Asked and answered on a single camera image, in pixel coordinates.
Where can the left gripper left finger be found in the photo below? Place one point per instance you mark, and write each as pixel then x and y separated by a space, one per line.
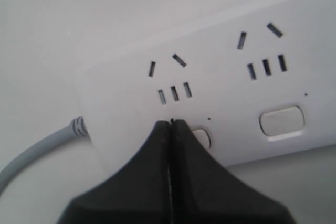
pixel 138 193

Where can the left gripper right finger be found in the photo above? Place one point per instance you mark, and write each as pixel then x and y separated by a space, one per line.
pixel 203 191

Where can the white five-outlet power strip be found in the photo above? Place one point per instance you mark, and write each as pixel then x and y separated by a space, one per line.
pixel 257 86

